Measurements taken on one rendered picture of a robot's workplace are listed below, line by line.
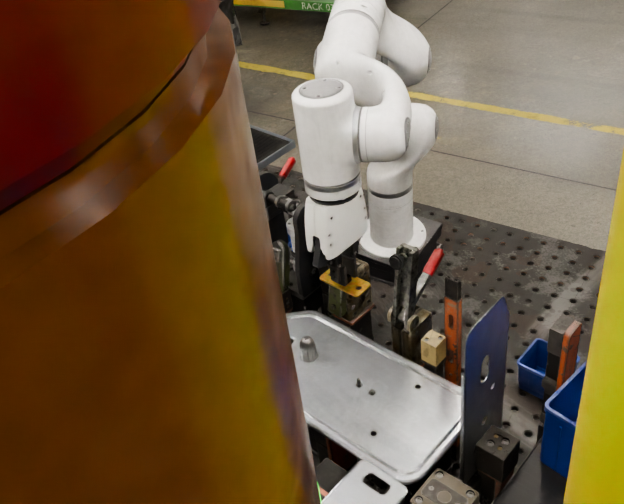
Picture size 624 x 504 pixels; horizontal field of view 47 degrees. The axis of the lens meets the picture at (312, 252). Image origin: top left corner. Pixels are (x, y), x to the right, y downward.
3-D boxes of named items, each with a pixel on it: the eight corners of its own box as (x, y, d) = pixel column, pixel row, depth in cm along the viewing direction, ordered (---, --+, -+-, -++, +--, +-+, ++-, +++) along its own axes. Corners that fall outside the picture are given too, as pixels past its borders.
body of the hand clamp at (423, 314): (396, 432, 160) (388, 318, 138) (414, 413, 163) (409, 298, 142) (418, 446, 156) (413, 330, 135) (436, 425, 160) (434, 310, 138)
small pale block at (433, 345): (424, 460, 153) (419, 339, 131) (433, 450, 155) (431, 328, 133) (437, 469, 151) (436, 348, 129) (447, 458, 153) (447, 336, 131)
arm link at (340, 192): (330, 149, 109) (332, 166, 111) (291, 176, 105) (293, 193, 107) (373, 164, 105) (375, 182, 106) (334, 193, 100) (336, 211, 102)
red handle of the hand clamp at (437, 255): (390, 315, 137) (429, 243, 138) (394, 318, 138) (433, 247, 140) (408, 324, 134) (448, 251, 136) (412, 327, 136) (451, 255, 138)
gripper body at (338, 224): (336, 161, 111) (342, 219, 118) (291, 192, 105) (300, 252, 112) (374, 174, 106) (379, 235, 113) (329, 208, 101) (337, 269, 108)
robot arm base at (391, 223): (387, 206, 212) (384, 154, 200) (439, 231, 202) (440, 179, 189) (344, 240, 203) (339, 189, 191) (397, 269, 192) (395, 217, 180)
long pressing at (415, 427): (-4, 219, 195) (-6, 214, 194) (66, 180, 207) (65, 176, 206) (411, 493, 115) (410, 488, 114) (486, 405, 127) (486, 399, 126)
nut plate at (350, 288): (318, 279, 119) (317, 273, 118) (333, 266, 121) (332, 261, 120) (357, 298, 114) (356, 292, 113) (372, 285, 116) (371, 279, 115)
